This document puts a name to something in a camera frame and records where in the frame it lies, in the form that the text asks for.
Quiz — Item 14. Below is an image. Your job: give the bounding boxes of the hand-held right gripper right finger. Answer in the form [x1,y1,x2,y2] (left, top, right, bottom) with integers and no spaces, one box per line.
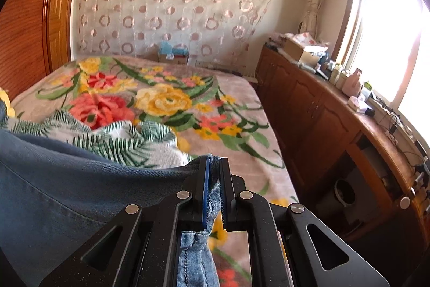
[218,157,390,287]

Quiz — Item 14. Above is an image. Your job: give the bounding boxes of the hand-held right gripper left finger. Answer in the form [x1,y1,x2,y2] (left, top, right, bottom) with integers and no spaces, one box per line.
[38,154,216,287]

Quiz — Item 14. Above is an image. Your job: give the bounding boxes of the blue denim pants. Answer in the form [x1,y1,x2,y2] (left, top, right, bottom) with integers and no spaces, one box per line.
[0,99,221,287]

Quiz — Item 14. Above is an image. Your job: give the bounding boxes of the floral plush blanket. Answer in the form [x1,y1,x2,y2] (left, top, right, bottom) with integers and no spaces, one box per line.
[10,55,299,287]

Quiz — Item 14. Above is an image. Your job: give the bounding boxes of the green leaf print sheet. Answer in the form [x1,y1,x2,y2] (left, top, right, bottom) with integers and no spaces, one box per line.
[7,109,195,170]

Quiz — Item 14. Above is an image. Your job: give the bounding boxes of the white round pot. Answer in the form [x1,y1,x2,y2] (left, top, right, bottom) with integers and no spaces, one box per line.
[334,178,357,207]

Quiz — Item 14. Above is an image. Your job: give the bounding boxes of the long wooden cabinet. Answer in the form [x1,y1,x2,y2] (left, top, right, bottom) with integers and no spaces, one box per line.
[256,47,430,240]

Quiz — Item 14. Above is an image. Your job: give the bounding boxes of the small box with blue contents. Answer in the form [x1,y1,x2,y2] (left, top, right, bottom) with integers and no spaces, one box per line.
[158,41,189,65]

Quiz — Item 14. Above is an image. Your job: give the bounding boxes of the cardboard box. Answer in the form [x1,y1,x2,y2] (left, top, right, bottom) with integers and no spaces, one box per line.
[284,38,320,67]

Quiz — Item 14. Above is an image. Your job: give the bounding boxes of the pink bottle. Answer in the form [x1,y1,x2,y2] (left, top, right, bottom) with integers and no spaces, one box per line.
[343,68,363,96]

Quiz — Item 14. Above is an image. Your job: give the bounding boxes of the yellow plush item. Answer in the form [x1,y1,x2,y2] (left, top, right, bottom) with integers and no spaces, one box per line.
[0,88,16,118]

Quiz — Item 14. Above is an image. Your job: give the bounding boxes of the bright window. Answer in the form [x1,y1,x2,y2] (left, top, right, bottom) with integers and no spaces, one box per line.
[336,0,430,140]

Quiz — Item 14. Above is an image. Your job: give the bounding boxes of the wooden wardrobe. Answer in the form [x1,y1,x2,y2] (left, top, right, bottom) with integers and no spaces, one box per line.
[0,0,87,101]

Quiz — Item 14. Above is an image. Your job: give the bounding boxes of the circle pattern wall curtain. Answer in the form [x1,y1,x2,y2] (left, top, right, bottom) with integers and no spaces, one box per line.
[77,0,273,63]

